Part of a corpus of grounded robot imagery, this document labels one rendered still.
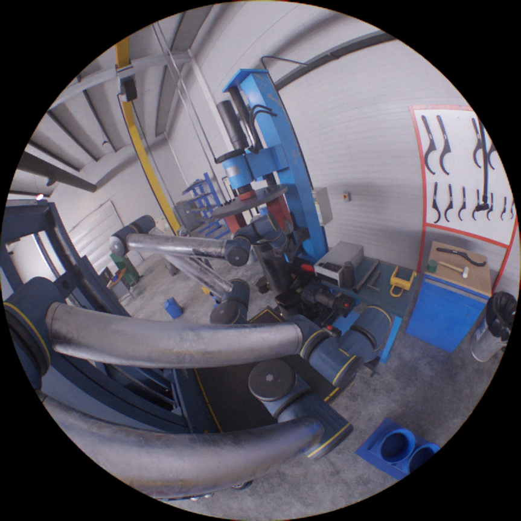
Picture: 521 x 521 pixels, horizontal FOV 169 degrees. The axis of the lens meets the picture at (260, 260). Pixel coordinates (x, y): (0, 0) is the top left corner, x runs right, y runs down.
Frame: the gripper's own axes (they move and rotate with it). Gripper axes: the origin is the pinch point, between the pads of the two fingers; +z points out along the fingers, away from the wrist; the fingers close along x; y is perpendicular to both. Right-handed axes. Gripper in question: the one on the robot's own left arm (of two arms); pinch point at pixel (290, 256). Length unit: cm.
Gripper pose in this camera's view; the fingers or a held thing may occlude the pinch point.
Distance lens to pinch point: 121.2
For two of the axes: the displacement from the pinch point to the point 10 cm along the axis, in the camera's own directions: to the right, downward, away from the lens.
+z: 4.9, 4.9, 7.2
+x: -8.4, 0.4, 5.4
